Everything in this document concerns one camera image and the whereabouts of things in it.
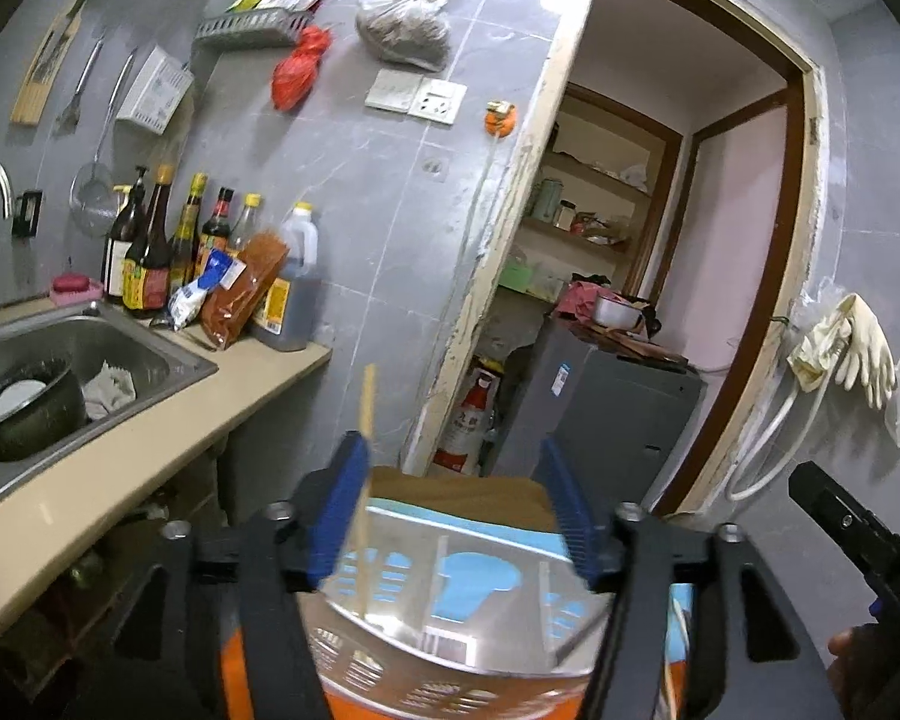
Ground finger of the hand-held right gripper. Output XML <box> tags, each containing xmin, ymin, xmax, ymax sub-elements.
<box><xmin>787</xmin><ymin>461</ymin><xmax>900</xmax><ymax>580</ymax></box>

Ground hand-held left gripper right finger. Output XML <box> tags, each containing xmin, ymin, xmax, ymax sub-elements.
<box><xmin>536</xmin><ymin>439</ymin><xmax>833</xmax><ymax>720</ymax></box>

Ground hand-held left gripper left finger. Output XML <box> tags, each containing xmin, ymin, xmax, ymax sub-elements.
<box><xmin>67</xmin><ymin>431</ymin><xmax>372</xmax><ymax>720</ymax></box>

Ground wooden chopstick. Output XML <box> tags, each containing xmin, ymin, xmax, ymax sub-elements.
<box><xmin>352</xmin><ymin>364</ymin><xmax>377</xmax><ymax>612</ymax></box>

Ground person's right hand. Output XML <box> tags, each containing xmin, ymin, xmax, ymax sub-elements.
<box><xmin>827</xmin><ymin>628</ymin><xmax>862</xmax><ymax>698</ymax></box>

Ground brown board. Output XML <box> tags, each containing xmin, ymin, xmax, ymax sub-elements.
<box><xmin>370</xmin><ymin>465</ymin><xmax>557</xmax><ymax>532</ymax></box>

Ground light blue plastic tray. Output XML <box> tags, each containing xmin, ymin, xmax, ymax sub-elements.
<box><xmin>371</xmin><ymin>496</ymin><xmax>687</xmax><ymax>680</ymax></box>

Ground cooking oil bottle red label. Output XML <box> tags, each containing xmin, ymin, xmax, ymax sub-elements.
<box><xmin>433</xmin><ymin>364</ymin><xmax>505</xmax><ymax>475</ymax></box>

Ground cream rubber gloves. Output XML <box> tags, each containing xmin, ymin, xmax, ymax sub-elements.
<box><xmin>787</xmin><ymin>292</ymin><xmax>897</xmax><ymax>410</ymax></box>

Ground metal bowl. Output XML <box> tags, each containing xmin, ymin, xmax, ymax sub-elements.
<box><xmin>594</xmin><ymin>292</ymin><xmax>646</xmax><ymax>331</ymax></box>

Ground red cloth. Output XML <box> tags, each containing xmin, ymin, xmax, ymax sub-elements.
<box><xmin>553</xmin><ymin>280</ymin><xmax>608</xmax><ymax>323</ymax></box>

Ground large plastic vinegar jug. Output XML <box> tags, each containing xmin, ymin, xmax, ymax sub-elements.
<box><xmin>250</xmin><ymin>201</ymin><xmax>322</xmax><ymax>352</ymax></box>

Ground chili powder bag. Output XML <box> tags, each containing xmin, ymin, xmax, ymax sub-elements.
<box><xmin>201</xmin><ymin>231</ymin><xmax>290</xmax><ymax>350</ymax></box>

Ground stainless steel sink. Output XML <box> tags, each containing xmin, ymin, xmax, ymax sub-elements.
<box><xmin>0</xmin><ymin>304</ymin><xmax>218</xmax><ymax>515</ymax></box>

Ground blue and white bag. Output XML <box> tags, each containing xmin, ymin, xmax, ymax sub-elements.
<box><xmin>166</xmin><ymin>247</ymin><xmax>245</xmax><ymax>329</ymax></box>

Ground white dish cloth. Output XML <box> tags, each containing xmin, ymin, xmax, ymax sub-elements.
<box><xmin>82</xmin><ymin>361</ymin><xmax>137</xmax><ymax>421</ymax></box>

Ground clear bottle yellow cap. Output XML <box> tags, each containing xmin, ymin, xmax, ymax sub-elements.
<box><xmin>229</xmin><ymin>193</ymin><xmax>263</xmax><ymax>256</ymax></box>

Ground soy sauce bottle red cap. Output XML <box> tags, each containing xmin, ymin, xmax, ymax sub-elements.
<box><xmin>199</xmin><ymin>187</ymin><xmax>236</xmax><ymax>256</ymax></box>

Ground green jar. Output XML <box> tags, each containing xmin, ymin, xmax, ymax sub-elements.
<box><xmin>529</xmin><ymin>178</ymin><xmax>563</xmax><ymax>224</ymax></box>

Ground brown bottle orange cap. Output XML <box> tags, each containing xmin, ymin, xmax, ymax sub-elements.
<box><xmin>122</xmin><ymin>163</ymin><xmax>175</xmax><ymax>316</ymax></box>

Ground dark bottle yellow cap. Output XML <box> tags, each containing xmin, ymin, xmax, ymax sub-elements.
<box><xmin>169</xmin><ymin>172</ymin><xmax>209</xmax><ymax>293</ymax></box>

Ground dark cooking pot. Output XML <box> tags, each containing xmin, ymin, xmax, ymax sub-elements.
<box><xmin>0</xmin><ymin>356</ymin><xmax>91</xmax><ymax>462</ymax></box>

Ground wooden shelf cabinet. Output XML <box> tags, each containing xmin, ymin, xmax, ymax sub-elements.
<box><xmin>495</xmin><ymin>82</ymin><xmax>683</xmax><ymax>316</ymax></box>

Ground white bowl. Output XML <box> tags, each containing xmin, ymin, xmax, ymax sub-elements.
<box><xmin>0</xmin><ymin>380</ymin><xmax>48</xmax><ymax>419</ymax></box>

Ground dark pump bottle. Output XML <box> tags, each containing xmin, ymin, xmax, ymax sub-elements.
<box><xmin>101</xmin><ymin>184</ymin><xmax>147</xmax><ymax>306</ymax></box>

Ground metal mesh strainer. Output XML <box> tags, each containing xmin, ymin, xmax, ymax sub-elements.
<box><xmin>70</xmin><ymin>51</ymin><xmax>137</xmax><ymax>220</ymax></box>

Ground red plastic bag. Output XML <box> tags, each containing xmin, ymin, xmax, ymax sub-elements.
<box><xmin>271</xmin><ymin>25</ymin><xmax>333</xmax><ymax>112</ymax></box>

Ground clear bag dark contents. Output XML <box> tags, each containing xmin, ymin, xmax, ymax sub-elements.
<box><xmin>355</xmin><ymin>0</ymin><xmax>452</xmax><ymax>68</ymax></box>

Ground metal slotted spatula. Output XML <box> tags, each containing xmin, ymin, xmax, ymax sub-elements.
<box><xmin>54</xmin><ymin>37</ymin><xmax>106</xmax><ymax>132</ymax></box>

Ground bamboo board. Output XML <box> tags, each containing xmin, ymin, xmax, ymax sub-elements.
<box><xmin>9</xmin><ymin>0</ymin><xmax>121</xmax><ymax>126</ymax></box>

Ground white hose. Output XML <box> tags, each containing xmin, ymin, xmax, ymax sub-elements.
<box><xmin>726</xmin><ymin>345</ymin><xmax>845</xmax><ymax>502</ymax></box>

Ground door frame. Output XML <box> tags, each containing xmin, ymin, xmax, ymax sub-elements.
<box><xmin>401</xmin><ymin>0</ymin><xmax>830</xmax><ymax>518</ymax></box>

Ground orange wall ornament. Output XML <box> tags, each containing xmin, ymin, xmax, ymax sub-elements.
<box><xmin>484</xmin><ymin>99</ymin><xmax>520</xmax><ymax>140</ymax></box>

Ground white light switch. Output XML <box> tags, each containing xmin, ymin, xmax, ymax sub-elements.
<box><xmin>365</xmin><ymin>67</ymin><xmax>425</xmax><ymax>115</ymax></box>

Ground black wall socket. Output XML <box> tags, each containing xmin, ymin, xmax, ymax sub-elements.
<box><xmin>13</xmin><ymin>190</ymin><xmax>44</xmax><ymax>236</ymax></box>

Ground white wall chopstick holder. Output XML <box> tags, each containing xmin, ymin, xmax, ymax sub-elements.
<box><xmin>116</xmin><ymin>45</ymin><xmax>194</xmax><ymax>136</ymax></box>

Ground grey wall rack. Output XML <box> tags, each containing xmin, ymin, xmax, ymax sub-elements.
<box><xmin>193</xmin><ymin>7</ymin><xmax>316</xmax><ymax>53</ymax></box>

